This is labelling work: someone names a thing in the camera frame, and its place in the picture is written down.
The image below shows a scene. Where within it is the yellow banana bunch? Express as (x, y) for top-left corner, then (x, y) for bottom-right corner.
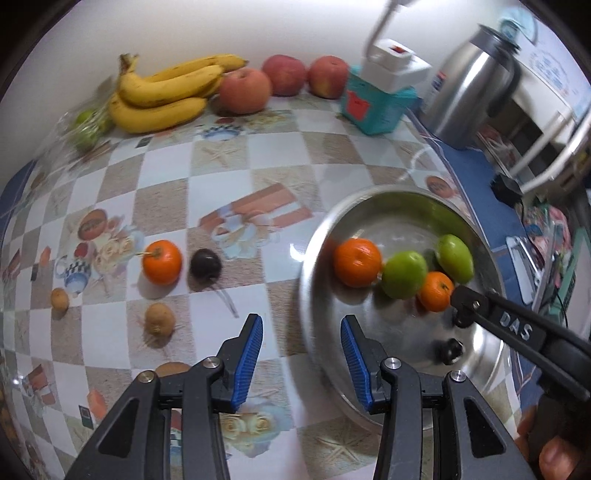
(107, 53), (250, 134)

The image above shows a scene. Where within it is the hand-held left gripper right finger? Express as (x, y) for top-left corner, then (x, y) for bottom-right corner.
(341, 315), (539, 480)

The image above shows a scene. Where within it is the black power adapter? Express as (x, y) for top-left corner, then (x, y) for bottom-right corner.
(492, 173), (525, 208)

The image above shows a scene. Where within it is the red apple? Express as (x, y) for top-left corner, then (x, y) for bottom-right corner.
(262, 54), (308, 97)
(218, 68), (272, 115)
(308, 55), (349, 100)

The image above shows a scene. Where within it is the green jujube fruit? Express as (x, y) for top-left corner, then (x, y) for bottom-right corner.
(381, 250), (429, 300)
(435, 234), (475, 284)

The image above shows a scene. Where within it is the teal plastic box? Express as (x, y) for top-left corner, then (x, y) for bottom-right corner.
(341, 65), (419, 136)

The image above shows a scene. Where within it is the white power cable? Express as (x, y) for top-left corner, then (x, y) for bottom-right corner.
(367, 0), (416, 51)

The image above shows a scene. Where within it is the white chair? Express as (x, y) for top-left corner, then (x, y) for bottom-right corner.
(508, 9), (591, 195)

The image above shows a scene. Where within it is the round steel plate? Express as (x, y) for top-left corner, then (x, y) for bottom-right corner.
(298, 186), (518, 435)

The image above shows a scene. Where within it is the white power strip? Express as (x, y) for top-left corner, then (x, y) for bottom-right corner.
(360, 38), (432, 90)

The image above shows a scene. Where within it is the person's right hand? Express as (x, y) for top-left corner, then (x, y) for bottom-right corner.
(517, 406), (589, 480)

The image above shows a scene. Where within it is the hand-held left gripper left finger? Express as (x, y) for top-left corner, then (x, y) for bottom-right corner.
(67, 313), (264, 480)

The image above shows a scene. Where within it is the clear plastic bag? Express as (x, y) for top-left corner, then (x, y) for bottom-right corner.
(44, 92), (121, 158)

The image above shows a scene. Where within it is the steel thermos jug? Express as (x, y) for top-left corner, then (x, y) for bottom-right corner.
(418, 23), (525, 151)

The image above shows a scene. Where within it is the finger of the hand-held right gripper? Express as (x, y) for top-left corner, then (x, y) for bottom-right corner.
(450, 285), (591, 398)

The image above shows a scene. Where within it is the orange mandarin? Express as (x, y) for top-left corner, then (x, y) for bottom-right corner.
(134, 240), (183, 285)
(334, 237), (384, 288)
(417, 271), (455, 312)

